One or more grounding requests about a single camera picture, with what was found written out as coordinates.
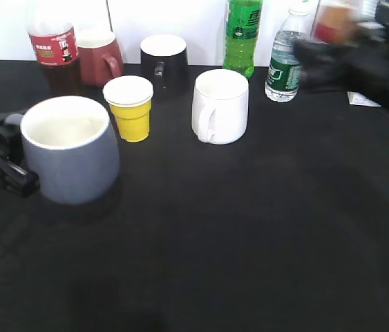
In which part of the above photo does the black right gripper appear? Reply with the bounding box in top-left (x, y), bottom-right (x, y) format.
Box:
top-left (292, 20), bottom-right (389, 122)

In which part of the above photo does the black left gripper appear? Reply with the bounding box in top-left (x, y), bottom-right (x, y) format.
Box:
top-left (0, 111), bottom-right (39, 198)

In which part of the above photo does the brown coffee drink bottle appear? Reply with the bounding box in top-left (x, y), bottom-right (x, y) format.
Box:
top-left (312, 1), bottom-right (359, 44)

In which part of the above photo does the grey ceramic mug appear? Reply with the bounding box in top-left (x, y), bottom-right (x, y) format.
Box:
top-left (5, 95), bottom-right (120, 205)

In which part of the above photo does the dark red ceramic mug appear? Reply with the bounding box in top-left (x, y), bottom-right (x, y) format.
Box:
top-left (76, 28), bottom-right (124, 87)

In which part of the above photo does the green sprite bottle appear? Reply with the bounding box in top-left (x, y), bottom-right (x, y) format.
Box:
top-left (222, 0), bottom-right (263, 79)

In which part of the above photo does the white ceramic mug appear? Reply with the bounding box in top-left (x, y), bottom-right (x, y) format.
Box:
top-left (191, 69), bottom-right (249, 145)

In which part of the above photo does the black ceramic mug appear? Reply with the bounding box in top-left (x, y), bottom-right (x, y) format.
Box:
top-left (140, 34), bottom-right (189, 100)

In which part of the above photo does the white blueberry milk carton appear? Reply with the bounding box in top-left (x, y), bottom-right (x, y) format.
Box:
top-left (347, 91), bottom-right (381, 107)

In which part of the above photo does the clear water bottle green label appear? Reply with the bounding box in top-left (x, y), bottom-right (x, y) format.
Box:
top-left (265, 1), bottom-right (309, 102)

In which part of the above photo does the cola bottle red label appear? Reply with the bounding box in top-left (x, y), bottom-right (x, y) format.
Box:
top-left (26, 1), bottom-right (84, 96)

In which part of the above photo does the yellow plastic cup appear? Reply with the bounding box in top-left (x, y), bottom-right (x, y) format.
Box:
top-left (102, 75), bottom-right (153, 142)

